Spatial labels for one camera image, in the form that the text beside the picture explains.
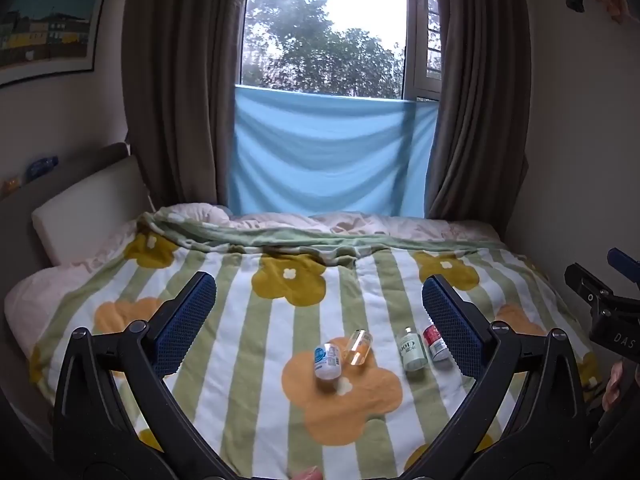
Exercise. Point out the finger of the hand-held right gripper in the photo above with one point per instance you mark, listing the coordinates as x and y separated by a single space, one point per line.
622 261
585 282

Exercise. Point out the brown curtain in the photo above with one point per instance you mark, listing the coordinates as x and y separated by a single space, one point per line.
180 85
480 100

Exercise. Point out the window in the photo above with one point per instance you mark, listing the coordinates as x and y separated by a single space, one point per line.
330 30

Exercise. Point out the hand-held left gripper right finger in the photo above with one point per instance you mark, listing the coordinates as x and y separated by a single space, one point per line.
450 320

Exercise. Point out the framed wall picture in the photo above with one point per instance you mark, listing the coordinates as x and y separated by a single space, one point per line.
45 20

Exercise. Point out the white bottle with red label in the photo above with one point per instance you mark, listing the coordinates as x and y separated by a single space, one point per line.
436 342

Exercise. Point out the blue plastic bottle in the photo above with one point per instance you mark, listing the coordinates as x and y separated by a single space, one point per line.
41 167

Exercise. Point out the striped floral blanket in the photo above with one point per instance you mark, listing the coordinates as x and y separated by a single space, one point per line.
300 310

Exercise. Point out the light blue cloth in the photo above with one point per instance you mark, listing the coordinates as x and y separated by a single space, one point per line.
325 155

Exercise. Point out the pink rounded object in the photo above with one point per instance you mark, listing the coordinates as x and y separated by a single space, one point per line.
305 473

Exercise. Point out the person's right hand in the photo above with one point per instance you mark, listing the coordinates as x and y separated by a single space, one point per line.
613 385

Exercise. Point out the white pillow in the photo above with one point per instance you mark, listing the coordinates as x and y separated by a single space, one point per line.
85 210

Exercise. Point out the clear orange pill bottle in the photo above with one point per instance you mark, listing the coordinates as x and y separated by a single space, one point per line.
358 347

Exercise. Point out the white bottle with green label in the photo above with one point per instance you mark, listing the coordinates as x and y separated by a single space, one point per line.
413 352

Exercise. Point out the grey bed headboard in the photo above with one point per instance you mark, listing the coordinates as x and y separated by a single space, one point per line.
30 220

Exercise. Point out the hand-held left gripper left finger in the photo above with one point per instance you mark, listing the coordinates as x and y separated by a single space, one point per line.
187 317

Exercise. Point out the white bottle with blue label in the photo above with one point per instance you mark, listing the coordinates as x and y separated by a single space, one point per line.
327 362

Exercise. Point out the small orange object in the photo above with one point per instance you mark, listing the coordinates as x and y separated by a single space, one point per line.
10 186

